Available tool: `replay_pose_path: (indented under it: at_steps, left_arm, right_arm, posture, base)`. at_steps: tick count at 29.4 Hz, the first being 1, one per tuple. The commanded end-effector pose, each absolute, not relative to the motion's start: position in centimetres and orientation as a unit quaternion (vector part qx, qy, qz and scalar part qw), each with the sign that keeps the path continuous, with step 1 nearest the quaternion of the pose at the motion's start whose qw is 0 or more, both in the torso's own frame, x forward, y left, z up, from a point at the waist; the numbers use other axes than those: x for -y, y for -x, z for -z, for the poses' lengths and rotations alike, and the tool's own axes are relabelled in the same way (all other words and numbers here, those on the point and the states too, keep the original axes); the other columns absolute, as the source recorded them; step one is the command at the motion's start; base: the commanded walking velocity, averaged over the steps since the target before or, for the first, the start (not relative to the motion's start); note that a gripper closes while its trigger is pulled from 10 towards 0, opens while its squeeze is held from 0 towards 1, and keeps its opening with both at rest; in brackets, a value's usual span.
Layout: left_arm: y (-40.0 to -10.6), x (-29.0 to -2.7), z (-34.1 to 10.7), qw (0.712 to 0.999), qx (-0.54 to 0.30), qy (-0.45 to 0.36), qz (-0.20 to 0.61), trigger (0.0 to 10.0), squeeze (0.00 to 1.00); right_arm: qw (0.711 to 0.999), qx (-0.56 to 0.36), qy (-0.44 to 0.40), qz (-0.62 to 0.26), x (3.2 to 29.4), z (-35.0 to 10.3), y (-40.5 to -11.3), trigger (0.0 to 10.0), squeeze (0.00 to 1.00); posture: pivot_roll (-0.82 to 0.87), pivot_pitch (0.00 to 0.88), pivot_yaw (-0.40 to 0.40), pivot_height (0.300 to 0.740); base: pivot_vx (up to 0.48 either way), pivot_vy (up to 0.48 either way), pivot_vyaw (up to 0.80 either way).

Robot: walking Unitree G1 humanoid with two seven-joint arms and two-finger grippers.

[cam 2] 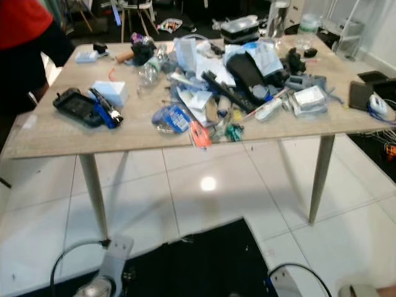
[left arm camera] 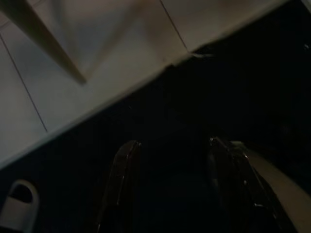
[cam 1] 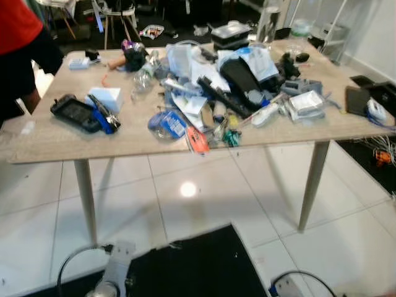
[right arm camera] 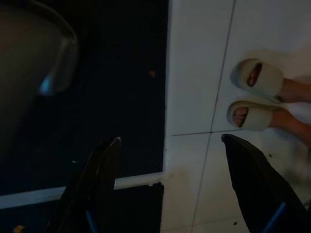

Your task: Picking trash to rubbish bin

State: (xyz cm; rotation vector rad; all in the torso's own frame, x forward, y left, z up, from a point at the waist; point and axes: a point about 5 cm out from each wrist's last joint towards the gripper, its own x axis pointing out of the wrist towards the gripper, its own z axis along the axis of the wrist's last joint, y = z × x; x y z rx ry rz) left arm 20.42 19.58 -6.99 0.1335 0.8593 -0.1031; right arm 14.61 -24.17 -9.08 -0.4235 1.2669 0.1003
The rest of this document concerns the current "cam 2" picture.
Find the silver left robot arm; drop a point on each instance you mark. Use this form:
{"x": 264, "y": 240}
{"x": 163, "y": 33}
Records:
{"x": 97, "y": 289}

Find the light wooden table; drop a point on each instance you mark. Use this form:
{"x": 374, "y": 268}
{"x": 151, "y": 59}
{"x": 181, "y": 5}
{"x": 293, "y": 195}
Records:
{"x": 37, "y": 136}

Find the blue black hand tool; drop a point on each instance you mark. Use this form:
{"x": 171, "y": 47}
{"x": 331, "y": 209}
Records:
{"x": 108, "y": 112}

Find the small white box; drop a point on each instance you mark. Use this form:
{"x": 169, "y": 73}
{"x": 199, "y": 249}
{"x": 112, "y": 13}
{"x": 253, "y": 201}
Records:
{"x": 111, "y": 93}

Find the white blue small device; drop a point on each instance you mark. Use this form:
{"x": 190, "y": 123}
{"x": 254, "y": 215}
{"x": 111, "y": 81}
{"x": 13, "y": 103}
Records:
{"x": 86, "y": 56}

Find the person red shirt black shorts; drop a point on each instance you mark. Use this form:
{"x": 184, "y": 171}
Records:
{"x": 21, "y": 21}

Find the small black gadget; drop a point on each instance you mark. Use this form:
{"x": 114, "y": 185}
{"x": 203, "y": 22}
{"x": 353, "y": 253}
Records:
{"x": 100, "y": 47}

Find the wooden chair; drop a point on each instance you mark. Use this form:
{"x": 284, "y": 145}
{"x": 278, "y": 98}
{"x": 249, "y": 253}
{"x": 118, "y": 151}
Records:
{"x": 80, "y": 9}

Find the clear plastic bottle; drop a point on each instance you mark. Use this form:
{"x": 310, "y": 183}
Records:
{"x": 150, "y": 73}

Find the black purple gadget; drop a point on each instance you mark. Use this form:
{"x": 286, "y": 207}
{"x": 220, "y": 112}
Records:
{"x": 143, "y": 51}

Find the blue round plastic packet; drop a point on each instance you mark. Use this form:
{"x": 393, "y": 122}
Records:
{"x": 171, "y": 119}

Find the orange tag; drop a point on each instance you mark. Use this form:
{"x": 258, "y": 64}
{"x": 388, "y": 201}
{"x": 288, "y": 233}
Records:
{"x": 200, "y": 135}

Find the colourful packet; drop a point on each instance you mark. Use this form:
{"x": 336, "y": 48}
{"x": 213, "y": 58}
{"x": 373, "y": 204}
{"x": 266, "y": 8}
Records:
{"x": 170, "y": 25}

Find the clear white plastic bag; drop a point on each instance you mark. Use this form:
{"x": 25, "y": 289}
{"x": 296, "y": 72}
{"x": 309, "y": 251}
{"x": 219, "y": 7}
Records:
{"x": 189, "y": 54}

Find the black floor mat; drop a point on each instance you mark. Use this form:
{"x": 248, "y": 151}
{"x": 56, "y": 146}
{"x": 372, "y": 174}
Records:
{"x": 192, "y": 260}

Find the long black bar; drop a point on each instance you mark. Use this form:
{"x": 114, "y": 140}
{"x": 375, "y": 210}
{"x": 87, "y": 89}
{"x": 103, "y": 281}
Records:
{"x": 220, "y": 91}

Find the long black pouch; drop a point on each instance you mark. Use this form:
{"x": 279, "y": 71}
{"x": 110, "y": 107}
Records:
{"x": 245, "y": 73}

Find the black stacked food containers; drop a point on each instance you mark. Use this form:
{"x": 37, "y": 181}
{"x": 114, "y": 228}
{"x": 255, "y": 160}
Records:
{"x": 239, "y": 30}

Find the white blue plastic bag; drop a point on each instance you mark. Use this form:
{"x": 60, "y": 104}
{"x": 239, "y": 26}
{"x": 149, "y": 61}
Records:
{"x": 266, "y": 57}

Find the tall clear glass jar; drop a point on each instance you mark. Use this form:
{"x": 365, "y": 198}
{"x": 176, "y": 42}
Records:
{"x": 278, "y": 18}

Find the black blocky gadget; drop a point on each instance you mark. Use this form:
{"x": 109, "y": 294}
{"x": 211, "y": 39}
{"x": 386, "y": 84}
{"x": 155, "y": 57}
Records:
{"x": 295, "y": 60}

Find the white sealed packet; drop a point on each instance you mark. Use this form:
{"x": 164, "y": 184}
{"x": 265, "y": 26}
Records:
{"x": 310, "y": 99}

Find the grey plastic device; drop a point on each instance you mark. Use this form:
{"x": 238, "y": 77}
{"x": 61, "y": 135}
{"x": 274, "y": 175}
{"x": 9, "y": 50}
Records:
{"x": 309, "y": 81}

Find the black computer mouse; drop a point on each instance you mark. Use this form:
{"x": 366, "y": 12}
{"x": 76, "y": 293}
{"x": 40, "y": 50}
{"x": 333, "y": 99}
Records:
{"x": 310, "y": 52}

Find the clear bottle green cap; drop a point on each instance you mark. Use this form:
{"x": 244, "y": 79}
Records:
{"x": 309, "y": 31}

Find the dark brown wallet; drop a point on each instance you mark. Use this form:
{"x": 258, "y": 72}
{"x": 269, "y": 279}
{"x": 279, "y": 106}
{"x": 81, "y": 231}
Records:
{"x": 360, "y": 96}

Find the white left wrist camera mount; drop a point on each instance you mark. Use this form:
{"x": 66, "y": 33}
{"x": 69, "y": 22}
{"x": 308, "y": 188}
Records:
{"x": 116, "y": 260}

